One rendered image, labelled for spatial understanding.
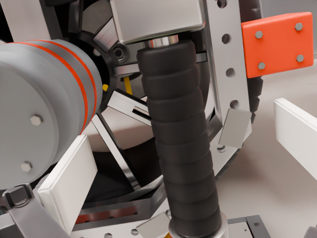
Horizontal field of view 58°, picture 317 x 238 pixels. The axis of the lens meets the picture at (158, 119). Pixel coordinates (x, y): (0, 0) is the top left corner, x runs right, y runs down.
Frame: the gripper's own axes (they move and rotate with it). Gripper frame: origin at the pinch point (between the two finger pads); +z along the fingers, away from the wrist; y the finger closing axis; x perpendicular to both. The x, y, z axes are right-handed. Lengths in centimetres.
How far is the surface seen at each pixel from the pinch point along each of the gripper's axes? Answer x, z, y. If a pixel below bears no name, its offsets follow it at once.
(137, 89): -11, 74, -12
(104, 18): 12, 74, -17
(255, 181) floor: -83, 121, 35
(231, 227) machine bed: -75, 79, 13
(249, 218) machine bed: -75, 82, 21
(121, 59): 0, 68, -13
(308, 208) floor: -83, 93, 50
